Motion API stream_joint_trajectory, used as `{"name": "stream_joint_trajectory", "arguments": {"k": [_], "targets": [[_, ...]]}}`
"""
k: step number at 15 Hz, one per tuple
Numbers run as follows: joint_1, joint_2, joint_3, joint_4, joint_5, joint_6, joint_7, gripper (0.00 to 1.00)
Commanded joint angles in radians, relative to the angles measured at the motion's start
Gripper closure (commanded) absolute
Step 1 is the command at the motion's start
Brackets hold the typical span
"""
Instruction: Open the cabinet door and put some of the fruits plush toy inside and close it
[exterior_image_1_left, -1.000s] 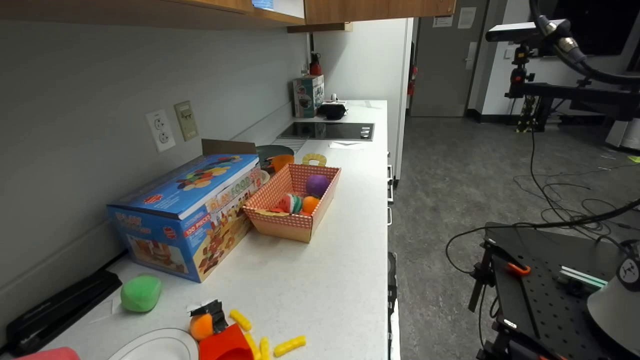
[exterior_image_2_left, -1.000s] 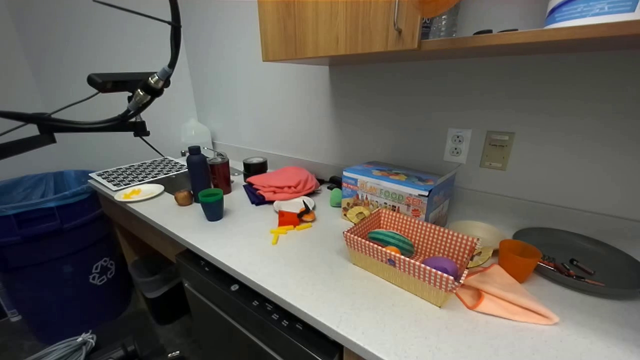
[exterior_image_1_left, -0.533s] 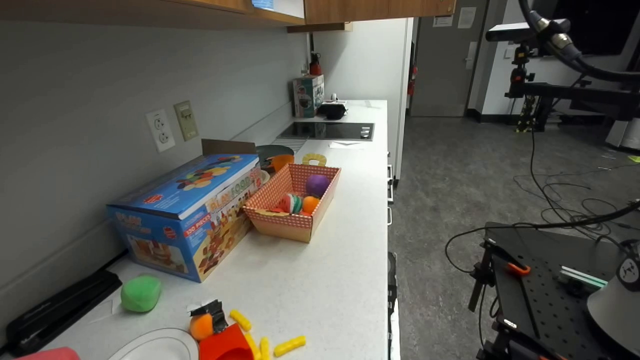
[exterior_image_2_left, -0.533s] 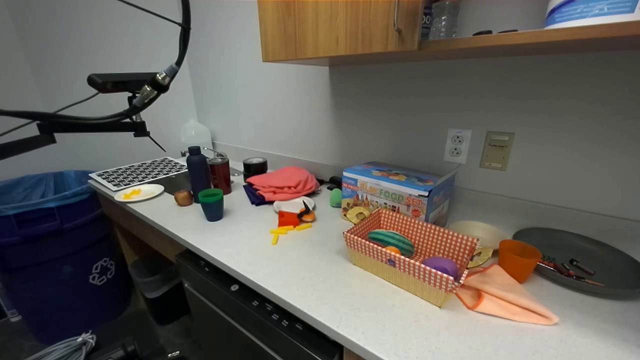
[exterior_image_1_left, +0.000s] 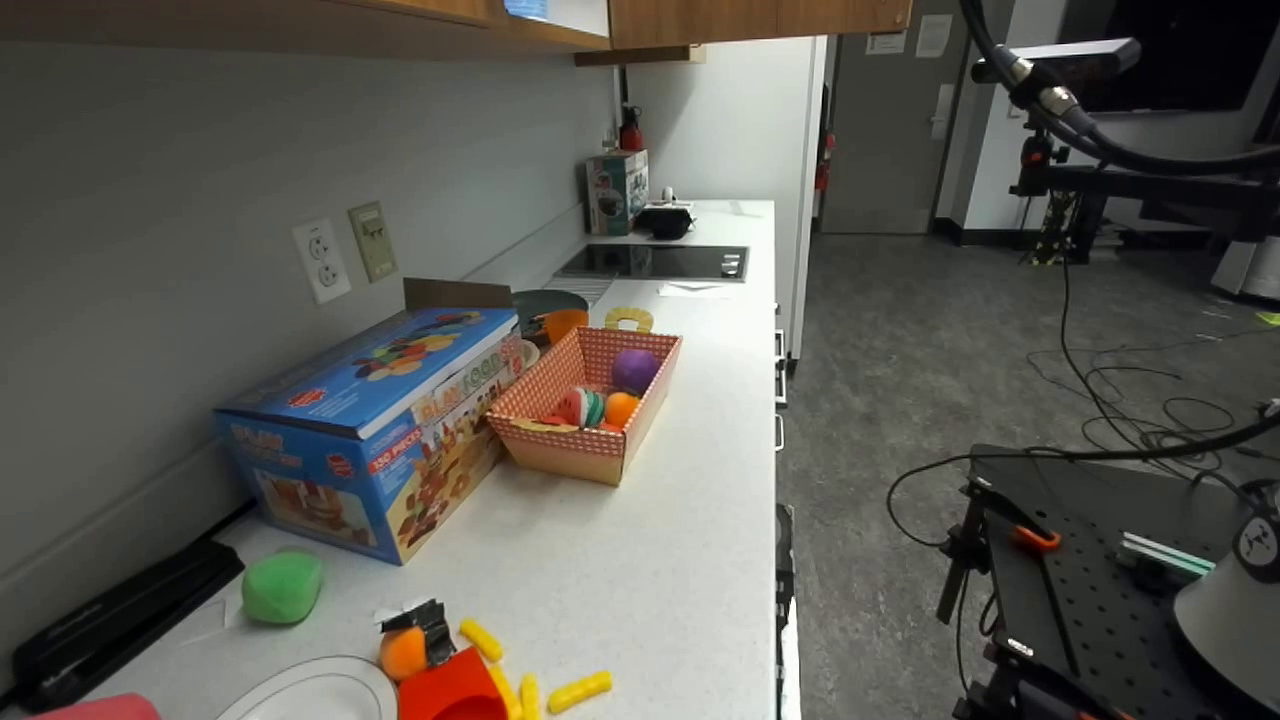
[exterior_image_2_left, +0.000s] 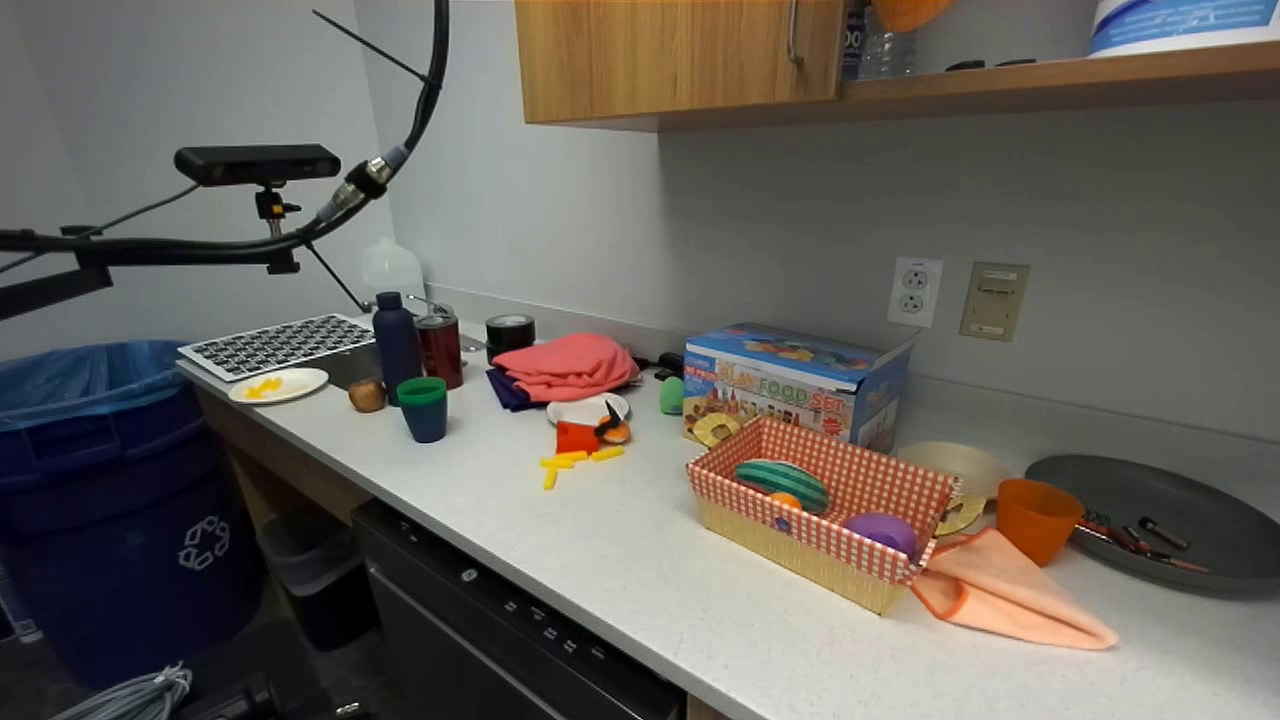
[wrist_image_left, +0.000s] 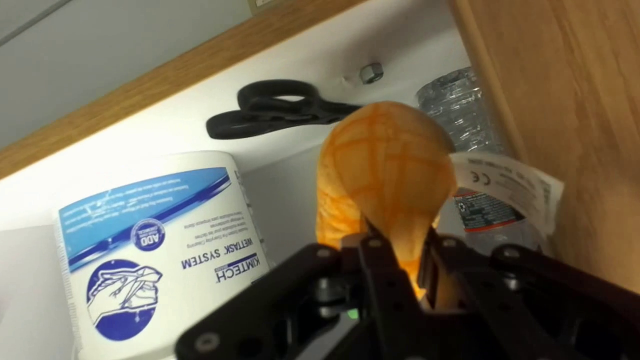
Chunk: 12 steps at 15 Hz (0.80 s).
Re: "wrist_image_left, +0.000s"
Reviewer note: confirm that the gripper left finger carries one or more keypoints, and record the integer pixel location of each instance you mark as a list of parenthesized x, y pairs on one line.
[(370, 280)]

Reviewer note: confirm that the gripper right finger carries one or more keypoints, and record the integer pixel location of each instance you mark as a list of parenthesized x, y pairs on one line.
[(500, 285)]

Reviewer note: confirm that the orange plush fruit toy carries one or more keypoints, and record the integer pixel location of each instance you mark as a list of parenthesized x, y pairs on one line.
[(385, 165)]

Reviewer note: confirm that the wooden cabinet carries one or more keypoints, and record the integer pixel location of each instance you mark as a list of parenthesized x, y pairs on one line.
[(560, 100)]

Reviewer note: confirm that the clear plastic bottle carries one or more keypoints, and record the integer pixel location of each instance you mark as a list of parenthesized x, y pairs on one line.
[(480, 165)]

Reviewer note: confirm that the black scissors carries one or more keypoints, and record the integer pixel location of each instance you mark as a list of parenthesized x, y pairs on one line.
[(280, 107)]

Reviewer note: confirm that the silver hex nut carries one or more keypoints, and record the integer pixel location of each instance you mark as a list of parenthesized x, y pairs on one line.
[(371, 73)]

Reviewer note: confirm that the white wipes tub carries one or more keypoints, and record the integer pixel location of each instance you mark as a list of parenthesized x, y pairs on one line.
[(155, 250)]

